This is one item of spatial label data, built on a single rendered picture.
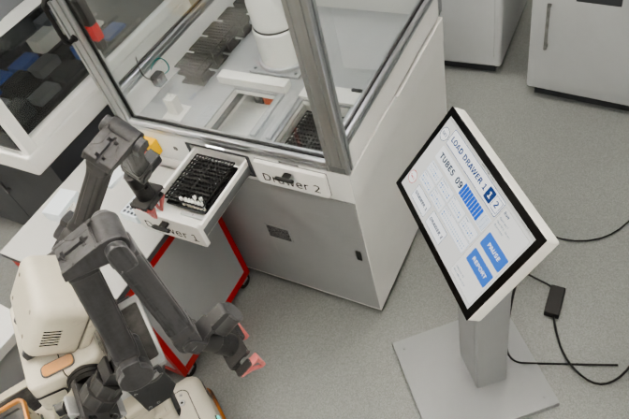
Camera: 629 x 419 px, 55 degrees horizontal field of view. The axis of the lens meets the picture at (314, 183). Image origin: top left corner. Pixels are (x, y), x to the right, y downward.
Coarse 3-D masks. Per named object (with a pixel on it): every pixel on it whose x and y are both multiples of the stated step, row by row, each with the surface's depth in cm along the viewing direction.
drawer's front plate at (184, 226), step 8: (144, 216) 210; (160, 216) 204; (168, 216) 204; (144, 224) 216; (168, 224) 206; (176, 224) 203; (184, 224) 200; (192, 224) 199; (184, 232) 204; (192, 232) 202; (200, 232) 199; (192, 240) 207; (200, 240) 204; (208, 240) 204
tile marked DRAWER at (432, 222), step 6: (432, 216) 171; (426, 222) 173; (432, 222) 170; (438, 222) 168; (432, 228) 170; (438, 228) 168; (444, 228) 166; (432, 234) 169; (438, 234) 167; (444, 234) 165; (438, 240) 167
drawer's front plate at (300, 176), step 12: (264, 168) 213; (276, 168) 210; (288, 168) 207; (300, 168) 206; (264, 180) 219; (300, 180) 208; (312, 180) 205; (324, 180) 202; (312, 192) 211; (324, 192) 207
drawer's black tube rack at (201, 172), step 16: (192, 160) 224; (208, 160) 223; (224, 160) 221; (192, 176) 219; (208, 176) 217; (224, 176) 215; (176, 192) 215; (192, 192) 213; (208, 192) 212; (192, 208) 212; (208, 208) 210
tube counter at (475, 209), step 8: (456, 184) 165; (464, 184) 162; (464, 192) 161; (472, 192) 159; (464, 200) 161; (472, 200) 159; (472, 208) 158; (480, 208) 155; (472, 216) 158; (480, 216) 155; (488, 216) 153; (480, 224) 154
